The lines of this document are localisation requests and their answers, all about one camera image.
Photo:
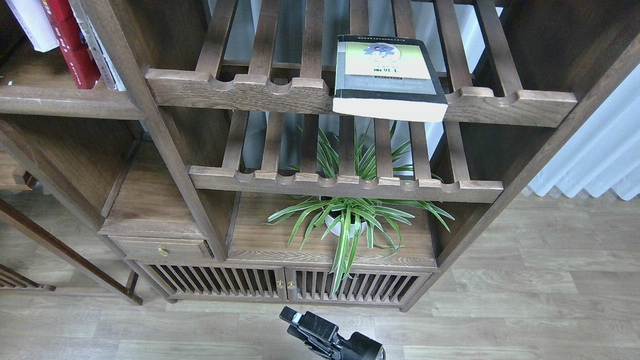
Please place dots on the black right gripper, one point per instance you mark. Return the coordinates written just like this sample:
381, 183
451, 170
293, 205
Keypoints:
321, 337

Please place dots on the black and yellow book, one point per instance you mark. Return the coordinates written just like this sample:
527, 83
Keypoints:
387, 78

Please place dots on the red book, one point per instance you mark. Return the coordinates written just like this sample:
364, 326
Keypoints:
69, 36

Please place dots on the white lavender book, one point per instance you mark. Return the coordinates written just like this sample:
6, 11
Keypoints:
34, 21

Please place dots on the green spider plant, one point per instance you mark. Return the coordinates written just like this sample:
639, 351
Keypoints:
351, 216

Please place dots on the dark wooden bookshelf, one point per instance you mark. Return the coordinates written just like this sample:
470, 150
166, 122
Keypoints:
219, 126

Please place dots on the white curtain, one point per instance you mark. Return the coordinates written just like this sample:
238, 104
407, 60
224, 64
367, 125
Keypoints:
604, 154

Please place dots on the white upright book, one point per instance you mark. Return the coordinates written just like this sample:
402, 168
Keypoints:
106, 67

